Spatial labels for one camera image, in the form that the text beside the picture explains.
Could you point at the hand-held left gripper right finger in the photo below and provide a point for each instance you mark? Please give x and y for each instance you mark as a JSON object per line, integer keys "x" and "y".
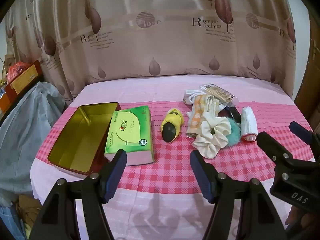
{"x": 202, "y": 177}

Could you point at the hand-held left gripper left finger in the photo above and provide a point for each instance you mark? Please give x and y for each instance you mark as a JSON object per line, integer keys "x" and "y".
{"x": 116, "y": 176}

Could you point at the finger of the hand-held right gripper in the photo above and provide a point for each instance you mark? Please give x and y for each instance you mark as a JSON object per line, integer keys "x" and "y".
{"x": 301, "y": 131}
{"x": 272, "y": 150}

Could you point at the teal fluffy scrunchie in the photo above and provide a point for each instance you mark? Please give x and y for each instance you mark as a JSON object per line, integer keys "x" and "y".
{"x": 233, "y": 133}

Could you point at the gold metal tin box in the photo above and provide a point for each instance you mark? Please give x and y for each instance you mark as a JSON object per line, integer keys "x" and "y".
{"x": 80, "y": 135}

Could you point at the orange white patterned cloth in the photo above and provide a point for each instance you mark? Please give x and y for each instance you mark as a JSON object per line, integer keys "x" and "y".
{"x": 197, "y": 115}

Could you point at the cotton swab packet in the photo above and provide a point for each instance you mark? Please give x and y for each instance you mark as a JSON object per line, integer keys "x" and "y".
{"x": 220, "y": 93}

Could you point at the person's right hand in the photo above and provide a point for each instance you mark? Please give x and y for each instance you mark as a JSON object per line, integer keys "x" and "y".
{"x": 292, "y": 215}

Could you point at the pink checked blanket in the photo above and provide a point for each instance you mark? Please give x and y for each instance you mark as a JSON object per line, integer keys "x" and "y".
{"x": 175, "y": 160}

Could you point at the white rolled cloth red trim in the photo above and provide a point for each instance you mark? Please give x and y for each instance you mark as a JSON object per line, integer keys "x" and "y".
{"x": 248, "y": 122}

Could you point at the cream fabric scrunchie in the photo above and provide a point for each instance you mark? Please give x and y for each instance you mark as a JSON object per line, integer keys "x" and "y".
{"x": 212, "y": 135}

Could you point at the green tissue pack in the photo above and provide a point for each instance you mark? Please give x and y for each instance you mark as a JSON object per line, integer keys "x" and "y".
{"x": 127, "y": 132}

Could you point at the black shiny item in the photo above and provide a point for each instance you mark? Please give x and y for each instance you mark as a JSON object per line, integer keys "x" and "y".
{"x": 231, "y": 116}

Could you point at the yellow cloth bundle dark end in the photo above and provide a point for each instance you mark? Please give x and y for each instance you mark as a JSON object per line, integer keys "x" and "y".
{"x": 172, "y": 122}

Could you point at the yellow brown cloth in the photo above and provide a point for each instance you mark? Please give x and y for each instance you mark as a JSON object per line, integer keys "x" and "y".
{"x": 27, "y": 212}

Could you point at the grey plastic cover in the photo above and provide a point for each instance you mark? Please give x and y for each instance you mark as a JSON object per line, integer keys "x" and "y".
{"x": 30, "y": 130}

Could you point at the blue checked cloth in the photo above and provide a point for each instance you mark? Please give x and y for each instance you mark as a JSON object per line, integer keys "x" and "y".
{"x": 10, "y": 222}

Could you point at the orange cardboard box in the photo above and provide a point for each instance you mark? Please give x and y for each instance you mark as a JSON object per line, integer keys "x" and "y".
{"x": 23, "y": 78}

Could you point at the beige leaf print curtain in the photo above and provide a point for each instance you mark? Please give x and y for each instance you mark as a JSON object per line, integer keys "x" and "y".
{"x": 162, "y": 42}

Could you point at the red plastic bag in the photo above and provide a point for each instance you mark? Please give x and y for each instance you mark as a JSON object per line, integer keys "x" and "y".
{"x": 16, "y": 71}

